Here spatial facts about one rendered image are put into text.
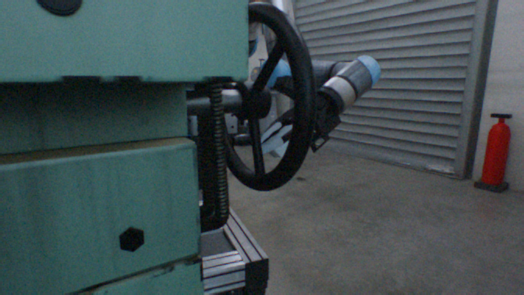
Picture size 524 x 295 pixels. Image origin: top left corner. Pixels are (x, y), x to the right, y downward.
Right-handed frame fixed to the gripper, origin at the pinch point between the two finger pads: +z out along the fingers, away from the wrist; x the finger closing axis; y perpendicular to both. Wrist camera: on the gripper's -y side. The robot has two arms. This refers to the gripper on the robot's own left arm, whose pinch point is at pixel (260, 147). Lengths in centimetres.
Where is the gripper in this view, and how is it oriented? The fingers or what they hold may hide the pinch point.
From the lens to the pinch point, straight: 59.5
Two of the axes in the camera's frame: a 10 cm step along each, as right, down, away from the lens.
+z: -7.2, 5.9, -3.6
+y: 4.2, 7.9, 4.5
